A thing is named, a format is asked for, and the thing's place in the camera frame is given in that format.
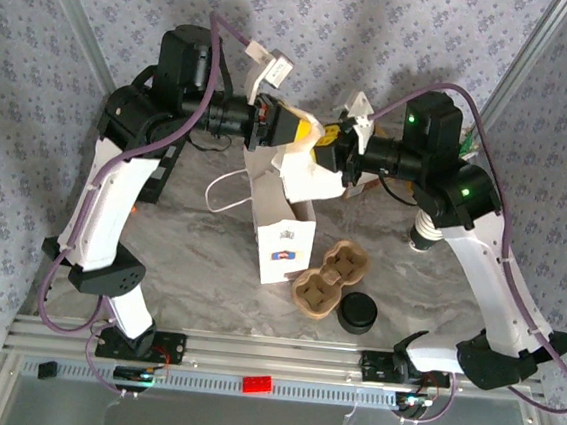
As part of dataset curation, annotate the white paper napkin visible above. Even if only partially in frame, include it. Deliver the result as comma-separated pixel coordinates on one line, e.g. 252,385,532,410
265,104,354,210

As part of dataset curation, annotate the stack of white paper cups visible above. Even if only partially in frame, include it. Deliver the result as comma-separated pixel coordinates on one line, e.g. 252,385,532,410
406,212,446,255

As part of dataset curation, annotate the white paper bag with handles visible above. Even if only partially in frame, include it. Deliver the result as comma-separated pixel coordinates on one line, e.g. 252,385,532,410
196,142,324,290

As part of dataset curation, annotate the green plastic stirrer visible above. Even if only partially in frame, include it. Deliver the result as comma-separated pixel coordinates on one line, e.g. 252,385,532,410
459,126,478,160

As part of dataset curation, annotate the black grey chessboard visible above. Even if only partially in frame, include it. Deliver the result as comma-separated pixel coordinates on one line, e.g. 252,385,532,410
136,133,186,207

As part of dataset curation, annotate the brown cardboard cup carrier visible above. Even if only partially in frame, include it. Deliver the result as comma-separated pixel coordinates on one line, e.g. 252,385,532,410
287,234,375,326

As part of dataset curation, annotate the black cup lid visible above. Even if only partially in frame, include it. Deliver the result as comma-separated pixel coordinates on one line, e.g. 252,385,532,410
335,290,380,338

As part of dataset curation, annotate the small circuit board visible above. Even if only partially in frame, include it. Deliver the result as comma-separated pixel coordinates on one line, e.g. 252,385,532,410
112,364,170,389
393,391,437,414

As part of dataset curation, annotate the red toy brick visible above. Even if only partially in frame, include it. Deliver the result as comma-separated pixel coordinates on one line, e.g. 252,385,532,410
240,374,274,397

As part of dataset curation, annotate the grey metal panel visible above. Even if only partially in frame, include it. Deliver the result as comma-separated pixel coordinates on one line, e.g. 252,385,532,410
0,351,567,425

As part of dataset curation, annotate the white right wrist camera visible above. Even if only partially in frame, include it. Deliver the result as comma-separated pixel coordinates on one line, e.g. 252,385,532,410
331,89,377,147

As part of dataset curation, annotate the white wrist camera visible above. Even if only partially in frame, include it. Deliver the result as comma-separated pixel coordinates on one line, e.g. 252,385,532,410
240,39,299,105
331,89,377,147

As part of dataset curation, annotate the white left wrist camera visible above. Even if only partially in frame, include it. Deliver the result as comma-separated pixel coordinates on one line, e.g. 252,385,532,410
240,39,299,105

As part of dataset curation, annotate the aluminium frame post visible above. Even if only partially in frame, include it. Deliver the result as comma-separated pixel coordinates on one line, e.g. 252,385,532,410
470,0,567,145
21,0,134,111

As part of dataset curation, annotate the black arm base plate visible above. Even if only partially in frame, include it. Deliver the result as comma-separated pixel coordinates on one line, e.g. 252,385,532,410
93,324,187,367
358,349,453,390

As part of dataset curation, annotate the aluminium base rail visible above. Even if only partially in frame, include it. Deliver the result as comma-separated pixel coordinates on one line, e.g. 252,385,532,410
2,309,550,404

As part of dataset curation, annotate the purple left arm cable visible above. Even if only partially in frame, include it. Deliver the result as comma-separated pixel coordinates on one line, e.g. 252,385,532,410
27,0,257,409

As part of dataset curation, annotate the grey slotted cable duct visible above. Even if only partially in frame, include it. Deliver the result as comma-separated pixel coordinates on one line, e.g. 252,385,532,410
16,352,532,424

